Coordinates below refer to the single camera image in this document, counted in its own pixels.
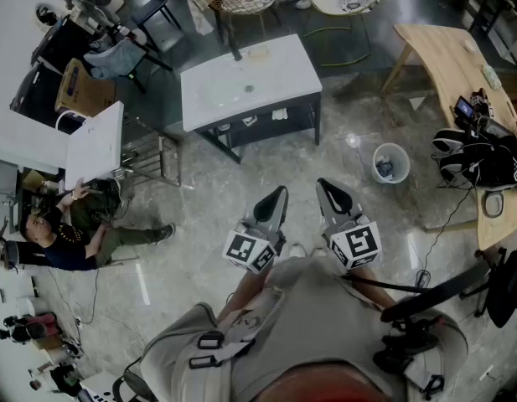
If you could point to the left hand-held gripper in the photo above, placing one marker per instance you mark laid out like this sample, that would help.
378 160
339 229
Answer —
241 249

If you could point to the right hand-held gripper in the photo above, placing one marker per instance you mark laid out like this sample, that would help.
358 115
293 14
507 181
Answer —
356 243

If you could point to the beige soap bar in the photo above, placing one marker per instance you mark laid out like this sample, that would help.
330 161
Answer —
259 53

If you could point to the person's right forearm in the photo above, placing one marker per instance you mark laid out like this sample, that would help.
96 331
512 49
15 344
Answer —
369 285

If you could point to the person's left forearm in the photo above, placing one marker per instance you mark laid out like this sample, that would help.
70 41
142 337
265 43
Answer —
241 291

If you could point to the white shoe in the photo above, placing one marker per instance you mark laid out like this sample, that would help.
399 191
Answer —
298 250
319 252

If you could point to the dark crumpled packet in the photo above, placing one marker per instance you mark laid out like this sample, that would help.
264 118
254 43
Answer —
384 168

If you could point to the white trash bin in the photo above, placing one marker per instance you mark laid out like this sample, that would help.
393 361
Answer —
402 161

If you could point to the small white box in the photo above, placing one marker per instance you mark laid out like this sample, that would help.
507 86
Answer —
249 120

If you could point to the white folded cloth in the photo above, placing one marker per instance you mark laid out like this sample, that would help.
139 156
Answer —
280 114

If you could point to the person's grey shirt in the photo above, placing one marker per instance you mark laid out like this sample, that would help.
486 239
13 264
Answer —
308 316

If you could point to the metal rack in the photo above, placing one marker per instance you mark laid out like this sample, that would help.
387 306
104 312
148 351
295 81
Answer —
161 153

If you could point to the black chest-mounted device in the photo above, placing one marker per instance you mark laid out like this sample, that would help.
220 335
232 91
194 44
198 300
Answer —
430 295

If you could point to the black and white headset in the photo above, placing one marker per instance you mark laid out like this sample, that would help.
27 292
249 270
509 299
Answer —
448 142

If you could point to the white sink basin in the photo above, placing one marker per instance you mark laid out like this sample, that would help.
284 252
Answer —
279 78

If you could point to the grey oval case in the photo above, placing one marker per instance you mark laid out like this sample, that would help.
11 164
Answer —
492 204

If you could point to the small screen device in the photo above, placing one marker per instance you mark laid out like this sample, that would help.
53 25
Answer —
464 108

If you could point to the black faucet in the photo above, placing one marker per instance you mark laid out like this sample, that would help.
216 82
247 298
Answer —
236 53

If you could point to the black backpack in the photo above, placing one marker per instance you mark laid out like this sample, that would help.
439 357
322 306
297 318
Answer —
499 157

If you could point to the wooden table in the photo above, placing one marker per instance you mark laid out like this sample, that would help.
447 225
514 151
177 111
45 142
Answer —
442 57

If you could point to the black office chair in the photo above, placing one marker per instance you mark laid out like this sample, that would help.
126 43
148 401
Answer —
507 291

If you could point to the white rectangular sink top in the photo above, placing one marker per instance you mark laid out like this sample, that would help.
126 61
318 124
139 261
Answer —
94 145

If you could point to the patterned packet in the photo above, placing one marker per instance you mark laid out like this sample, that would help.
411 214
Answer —
491 76

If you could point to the small round white object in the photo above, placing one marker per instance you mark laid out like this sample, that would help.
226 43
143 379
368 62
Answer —
470 46

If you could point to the cardboard box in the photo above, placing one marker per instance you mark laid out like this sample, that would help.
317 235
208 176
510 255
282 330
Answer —
90 94

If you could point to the grey jacket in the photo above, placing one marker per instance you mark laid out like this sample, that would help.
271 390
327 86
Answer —
115 59

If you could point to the clear drink bottle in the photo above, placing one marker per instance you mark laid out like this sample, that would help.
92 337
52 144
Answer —
127 32

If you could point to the blue chair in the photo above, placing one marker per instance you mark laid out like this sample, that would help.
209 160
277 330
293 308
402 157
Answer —
151 6

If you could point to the black storage bin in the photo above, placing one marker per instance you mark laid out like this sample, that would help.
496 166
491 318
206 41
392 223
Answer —
36 94
61 48

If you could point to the black vanity frame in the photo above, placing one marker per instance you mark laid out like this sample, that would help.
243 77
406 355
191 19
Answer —
283 130

